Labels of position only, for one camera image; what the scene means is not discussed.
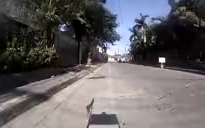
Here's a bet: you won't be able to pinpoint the pole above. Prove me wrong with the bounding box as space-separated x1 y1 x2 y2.
77 33 83 65

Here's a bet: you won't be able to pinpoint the row of leafy trees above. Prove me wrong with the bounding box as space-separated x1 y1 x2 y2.
29 0 122 65

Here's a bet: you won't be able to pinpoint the robot's own part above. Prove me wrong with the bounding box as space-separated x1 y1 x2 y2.
85 97 95 115
86 111 122 128

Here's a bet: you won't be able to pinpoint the grey concrete road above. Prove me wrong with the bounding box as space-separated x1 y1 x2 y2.
0 62 205 128

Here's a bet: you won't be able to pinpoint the small white sign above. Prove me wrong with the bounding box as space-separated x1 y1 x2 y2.
158 56 167 69

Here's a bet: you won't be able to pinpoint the green bushes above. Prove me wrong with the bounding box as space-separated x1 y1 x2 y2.
0 33 60 76

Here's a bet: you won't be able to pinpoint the grey concrete pavement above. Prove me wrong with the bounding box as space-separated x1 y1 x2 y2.
0 63 104 128

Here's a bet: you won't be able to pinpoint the row of trees and palms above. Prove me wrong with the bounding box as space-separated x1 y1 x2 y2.
127 0 205 70

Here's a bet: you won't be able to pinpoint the dark wall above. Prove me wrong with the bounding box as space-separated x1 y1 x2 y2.
53 31 81 67

